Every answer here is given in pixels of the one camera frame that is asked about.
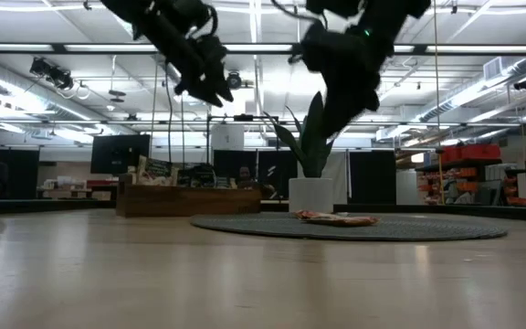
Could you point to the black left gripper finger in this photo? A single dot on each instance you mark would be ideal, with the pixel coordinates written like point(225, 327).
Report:
point(224, 87)
point(206, 91)

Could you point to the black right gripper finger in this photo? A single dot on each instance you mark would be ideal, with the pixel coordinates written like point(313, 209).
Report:
point(347, 107)

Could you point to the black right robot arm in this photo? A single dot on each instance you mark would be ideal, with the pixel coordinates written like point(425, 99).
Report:
point(400, 11)

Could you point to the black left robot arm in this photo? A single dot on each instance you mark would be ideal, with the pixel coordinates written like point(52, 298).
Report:
point(153, 23)

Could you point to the black round spotlight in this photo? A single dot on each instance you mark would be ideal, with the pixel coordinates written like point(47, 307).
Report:
point(235, 82)

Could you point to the green plant in white pot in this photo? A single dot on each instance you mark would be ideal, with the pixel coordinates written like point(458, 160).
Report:
point(308, 155)

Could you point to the white partition panel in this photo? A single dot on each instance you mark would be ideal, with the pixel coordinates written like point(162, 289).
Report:
point(339, 173)

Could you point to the black partition panel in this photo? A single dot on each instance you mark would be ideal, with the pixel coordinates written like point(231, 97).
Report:
point(372, 178)
point(226, 157)
point(23, 176)

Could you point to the black monitor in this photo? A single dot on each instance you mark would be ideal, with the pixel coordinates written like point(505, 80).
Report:
point(120, 154)

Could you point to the wooden compartment tray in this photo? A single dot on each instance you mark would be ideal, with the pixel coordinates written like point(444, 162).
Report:
point(190, 201)

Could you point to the yellow pole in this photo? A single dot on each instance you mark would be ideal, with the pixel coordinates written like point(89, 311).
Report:
point(440, 178)

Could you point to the shelf with red bins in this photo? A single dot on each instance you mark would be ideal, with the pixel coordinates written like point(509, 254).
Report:
point(470, 153)

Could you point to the round grey woven mat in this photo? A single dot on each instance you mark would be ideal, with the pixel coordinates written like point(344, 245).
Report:
point(404, 230)

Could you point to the white ceiling vent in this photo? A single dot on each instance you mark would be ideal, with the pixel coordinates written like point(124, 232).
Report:
point(492, 68)

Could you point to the cluttered background desk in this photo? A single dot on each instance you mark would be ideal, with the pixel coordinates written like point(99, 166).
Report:
point(69, 185)

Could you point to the black background rig frame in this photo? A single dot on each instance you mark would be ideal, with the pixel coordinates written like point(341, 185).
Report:
point(242, 118)

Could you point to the silver ceiling air duct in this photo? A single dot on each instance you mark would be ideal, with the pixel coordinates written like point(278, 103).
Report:
point(445, 107)

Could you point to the black ceiling camera cluster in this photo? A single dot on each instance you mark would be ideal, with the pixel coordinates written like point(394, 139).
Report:
point(50, 73)

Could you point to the small black ceiling camera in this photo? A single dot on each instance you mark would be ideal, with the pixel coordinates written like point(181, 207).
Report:
point(524, 83)

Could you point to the black table frame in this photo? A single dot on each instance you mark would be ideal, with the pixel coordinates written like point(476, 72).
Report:
point(496, 212)

